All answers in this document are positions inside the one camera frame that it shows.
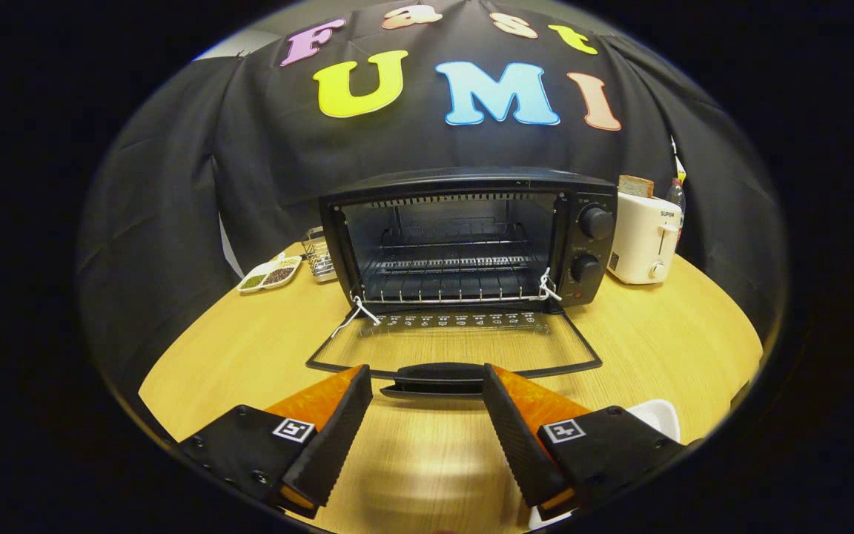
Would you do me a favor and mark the clear plastic bottle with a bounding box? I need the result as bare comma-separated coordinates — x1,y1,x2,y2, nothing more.
666,178,687,245

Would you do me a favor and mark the white divided dish with beans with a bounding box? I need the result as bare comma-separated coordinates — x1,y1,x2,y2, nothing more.
237,254,303,294

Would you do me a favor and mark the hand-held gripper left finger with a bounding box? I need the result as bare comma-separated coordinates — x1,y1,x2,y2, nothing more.
179,364,374,520

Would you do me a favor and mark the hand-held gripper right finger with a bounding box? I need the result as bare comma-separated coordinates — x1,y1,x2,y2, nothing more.
482,363,695,521

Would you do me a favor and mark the metal wire basket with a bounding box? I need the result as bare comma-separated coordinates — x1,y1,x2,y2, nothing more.
301,226,337,283

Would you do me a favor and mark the black toaster oven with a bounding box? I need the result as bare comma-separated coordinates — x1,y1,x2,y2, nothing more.
305,168,618,400

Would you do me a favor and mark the white square plate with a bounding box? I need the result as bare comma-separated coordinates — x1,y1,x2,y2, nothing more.
529,399,681,531

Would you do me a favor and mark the white toaster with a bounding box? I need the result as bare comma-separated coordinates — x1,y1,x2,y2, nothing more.
608,191,683,286

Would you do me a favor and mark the brown bread slice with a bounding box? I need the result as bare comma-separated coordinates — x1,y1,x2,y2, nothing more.
618,175,655,200

